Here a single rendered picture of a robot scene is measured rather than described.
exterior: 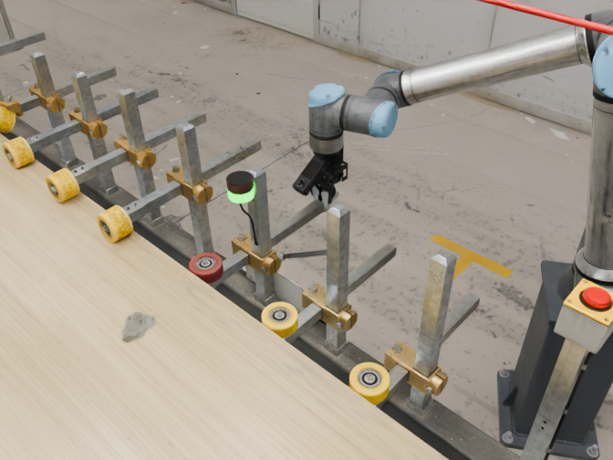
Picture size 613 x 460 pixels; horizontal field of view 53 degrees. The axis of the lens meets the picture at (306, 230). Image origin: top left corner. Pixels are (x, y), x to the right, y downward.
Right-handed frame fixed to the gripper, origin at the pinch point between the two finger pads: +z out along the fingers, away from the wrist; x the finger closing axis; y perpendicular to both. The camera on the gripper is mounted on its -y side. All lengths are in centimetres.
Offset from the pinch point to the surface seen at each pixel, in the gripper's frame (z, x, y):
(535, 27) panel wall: 32, 48, 236
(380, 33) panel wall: 62, 155, 233
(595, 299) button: -41, -80, -28
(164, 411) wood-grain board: -8, -26, -73
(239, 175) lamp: -29.6, -3.5, -31.0
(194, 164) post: -20.5, 19.2, -27.0
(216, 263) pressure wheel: -8.3, -2.3, -39.9
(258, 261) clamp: -3.6, -5.4, -29.5
